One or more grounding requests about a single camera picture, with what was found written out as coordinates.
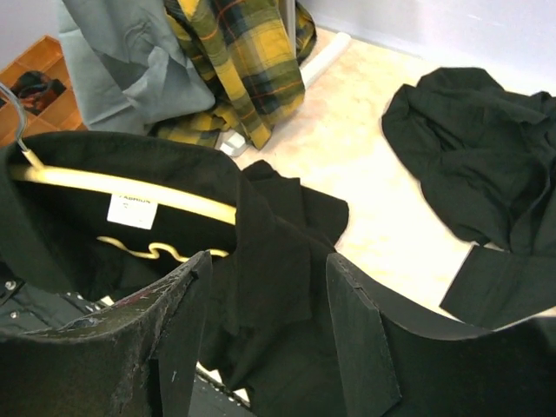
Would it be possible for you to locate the black rolled belt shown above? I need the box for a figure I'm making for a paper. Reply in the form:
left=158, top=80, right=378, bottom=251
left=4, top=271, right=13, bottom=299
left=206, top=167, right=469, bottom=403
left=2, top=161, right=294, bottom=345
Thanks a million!
left=10, top=70, right=66, bottom=116

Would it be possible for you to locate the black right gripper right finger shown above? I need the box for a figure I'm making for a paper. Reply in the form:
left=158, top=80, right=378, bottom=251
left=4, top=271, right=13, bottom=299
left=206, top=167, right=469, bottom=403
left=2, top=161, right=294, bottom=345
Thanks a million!
left=326, top=254, right=555, bottom=416

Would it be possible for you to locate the black shirt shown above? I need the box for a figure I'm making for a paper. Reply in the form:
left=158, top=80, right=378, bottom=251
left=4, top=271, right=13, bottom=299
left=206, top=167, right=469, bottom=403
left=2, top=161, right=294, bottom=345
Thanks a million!
left=381, top=68, right=555, bottom=329
left=1, top=131, right=349, bottom=416

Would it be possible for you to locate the grey shirt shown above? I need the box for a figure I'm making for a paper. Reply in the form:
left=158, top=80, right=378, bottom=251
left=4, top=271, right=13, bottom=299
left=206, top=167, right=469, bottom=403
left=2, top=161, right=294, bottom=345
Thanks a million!
left=56, top=0, right=215, bottom=135

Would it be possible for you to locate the yellow plaid shirt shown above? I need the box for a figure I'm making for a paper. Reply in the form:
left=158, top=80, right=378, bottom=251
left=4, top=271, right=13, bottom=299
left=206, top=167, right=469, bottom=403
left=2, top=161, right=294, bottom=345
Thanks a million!
left=151, top=0, right=317, bottom=149

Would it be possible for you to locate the yellow hanger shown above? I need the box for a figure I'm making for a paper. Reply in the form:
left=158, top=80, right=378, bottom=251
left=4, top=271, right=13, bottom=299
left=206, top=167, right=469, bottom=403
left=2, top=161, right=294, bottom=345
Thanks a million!
left=0, top=82, right=238, bottom=261

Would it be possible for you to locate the orange wooden tray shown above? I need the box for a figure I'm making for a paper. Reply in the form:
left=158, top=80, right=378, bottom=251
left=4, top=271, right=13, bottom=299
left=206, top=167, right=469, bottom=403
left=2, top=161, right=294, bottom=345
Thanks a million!
left=1, top=36, right=86, bottom=136

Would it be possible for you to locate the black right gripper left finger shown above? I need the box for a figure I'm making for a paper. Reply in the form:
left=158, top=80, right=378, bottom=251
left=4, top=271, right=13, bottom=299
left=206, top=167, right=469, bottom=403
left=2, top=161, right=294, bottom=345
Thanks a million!
left=1, top=252, right=212, bottom=416

